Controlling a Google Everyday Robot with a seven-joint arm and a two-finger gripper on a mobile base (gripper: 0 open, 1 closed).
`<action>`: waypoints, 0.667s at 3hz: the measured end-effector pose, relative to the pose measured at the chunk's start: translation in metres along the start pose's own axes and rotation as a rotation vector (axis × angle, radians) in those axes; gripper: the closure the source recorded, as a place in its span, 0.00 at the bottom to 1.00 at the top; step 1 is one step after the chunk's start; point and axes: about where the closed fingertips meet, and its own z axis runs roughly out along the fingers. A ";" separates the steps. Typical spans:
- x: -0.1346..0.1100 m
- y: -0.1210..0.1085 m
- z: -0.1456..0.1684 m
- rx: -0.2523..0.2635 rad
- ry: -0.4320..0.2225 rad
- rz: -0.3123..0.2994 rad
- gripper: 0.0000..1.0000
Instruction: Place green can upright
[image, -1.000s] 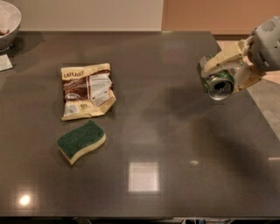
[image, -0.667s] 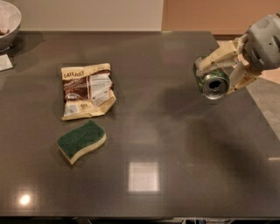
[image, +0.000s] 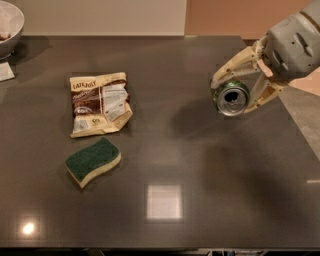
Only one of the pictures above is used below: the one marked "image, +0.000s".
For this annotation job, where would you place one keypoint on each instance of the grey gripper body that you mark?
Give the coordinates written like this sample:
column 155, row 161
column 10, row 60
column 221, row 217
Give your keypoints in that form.
column 293, row 45

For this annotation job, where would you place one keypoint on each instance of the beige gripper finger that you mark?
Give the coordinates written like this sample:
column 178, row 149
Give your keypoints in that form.
column 248, row 61
column 265, row 89

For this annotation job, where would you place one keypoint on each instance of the green soda can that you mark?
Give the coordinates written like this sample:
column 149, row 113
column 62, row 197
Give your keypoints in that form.
column 231, row 98

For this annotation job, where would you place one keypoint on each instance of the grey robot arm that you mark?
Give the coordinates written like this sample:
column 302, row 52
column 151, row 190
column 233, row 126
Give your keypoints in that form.
column 313, row 11

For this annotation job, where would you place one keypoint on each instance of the brown and cream snack bag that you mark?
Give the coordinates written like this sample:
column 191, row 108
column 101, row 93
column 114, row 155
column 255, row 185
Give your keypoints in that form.
column 100, row 104

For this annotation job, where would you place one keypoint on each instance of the green and yellow sponge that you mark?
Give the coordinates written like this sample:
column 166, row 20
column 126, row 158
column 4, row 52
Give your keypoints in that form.
column 92, row 161

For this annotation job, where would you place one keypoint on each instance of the white bowl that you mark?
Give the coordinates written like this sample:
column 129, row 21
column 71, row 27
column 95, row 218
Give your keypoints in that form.
column 11, row 26

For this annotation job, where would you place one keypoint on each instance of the white paper card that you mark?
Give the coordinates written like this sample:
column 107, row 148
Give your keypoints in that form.
column 6, row 72

